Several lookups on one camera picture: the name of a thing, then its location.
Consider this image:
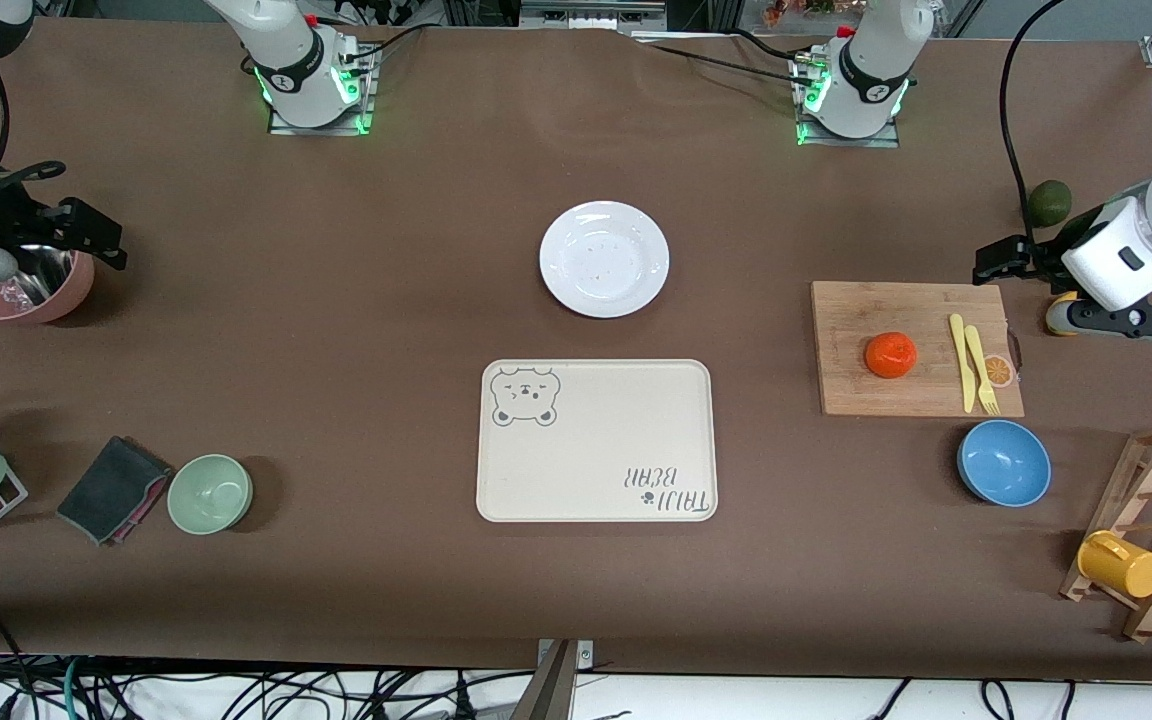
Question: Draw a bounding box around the yellow plastic fork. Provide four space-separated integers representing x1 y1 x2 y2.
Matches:
964 325 1001 416

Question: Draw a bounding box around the pink bowl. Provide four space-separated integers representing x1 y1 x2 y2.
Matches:
0 245 95 324

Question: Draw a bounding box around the wooden cutting board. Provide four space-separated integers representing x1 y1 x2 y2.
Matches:
811 281 1025 418

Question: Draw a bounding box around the teal floor cable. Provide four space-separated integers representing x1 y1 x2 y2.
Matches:
60 657 87 720

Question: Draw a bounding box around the dark grey folded cloth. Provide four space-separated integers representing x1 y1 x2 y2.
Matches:
57 436 174 547

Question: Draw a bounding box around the aluminium frame crossbar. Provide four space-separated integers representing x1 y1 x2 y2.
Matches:
519 0 669 33

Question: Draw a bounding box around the white round plate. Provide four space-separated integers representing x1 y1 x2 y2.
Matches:
539 201 670 319

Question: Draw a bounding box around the black left base cable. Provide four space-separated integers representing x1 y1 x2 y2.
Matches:
731 28 809 63
633 42 805 85

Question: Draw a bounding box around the metal table edge bracket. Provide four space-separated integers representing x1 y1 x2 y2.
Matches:
534 638 595 720

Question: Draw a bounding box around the metal scoop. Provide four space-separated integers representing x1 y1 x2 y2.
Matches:
0 246 77 307

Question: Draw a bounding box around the pale green bowl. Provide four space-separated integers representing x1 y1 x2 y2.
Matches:
167 454 254 536

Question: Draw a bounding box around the orange fruit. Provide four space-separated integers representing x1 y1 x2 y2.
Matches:
864 332 919 379

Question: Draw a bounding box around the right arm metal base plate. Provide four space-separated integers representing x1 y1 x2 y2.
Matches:
268 42 378 137

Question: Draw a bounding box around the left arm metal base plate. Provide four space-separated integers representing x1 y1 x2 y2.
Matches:
793 55 900 149

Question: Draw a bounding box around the dark green avocado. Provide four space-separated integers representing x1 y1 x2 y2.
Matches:
1026 180 1073 229

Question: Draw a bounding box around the blue bowl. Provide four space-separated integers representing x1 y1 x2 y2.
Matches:
957 420 1052 508

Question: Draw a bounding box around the yellow mug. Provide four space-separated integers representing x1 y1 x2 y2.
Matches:
1077 531 1152 599

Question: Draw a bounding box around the black right base cable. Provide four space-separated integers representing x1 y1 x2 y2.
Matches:
336 22 429 73

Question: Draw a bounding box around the beige tray with bear print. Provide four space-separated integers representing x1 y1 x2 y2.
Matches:
476 359 719 523

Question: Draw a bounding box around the black base cable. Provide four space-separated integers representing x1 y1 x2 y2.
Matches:
731 28 809 63
336 22 429 73
633 42 805 85

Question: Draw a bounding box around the yellow plastic knife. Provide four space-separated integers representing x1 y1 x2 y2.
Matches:
949 314 978 414

